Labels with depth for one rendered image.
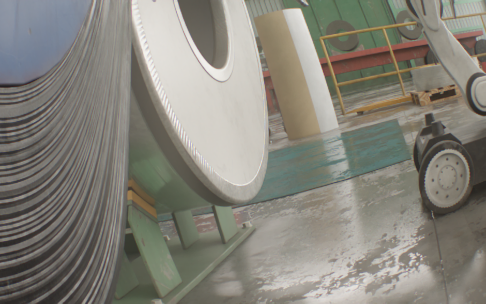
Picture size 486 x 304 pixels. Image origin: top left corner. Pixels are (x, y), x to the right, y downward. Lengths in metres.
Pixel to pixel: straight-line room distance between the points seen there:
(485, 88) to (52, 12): 1.63
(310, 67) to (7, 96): 6.38
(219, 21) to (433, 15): 0.75
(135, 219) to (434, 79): 5.40
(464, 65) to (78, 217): 1.66
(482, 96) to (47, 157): 1.64
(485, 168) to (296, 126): 5.01
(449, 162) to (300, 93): 4.96
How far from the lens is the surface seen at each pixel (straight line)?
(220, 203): 1.62
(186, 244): 2.17
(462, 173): 1.63
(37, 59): 0.23
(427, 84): 6.70
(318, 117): 6.51
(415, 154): 2.12
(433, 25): 1.78
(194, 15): 2.08
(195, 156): 1.43
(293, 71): 6.50
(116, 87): 0.36
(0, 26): 0.19
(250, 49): 2.23
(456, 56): 1.83
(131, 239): 2.41
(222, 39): 2.00
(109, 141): 0.32
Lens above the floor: 0.41
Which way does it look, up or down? 3 degrees down
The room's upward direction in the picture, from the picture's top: 15 degrees counter-clockwise
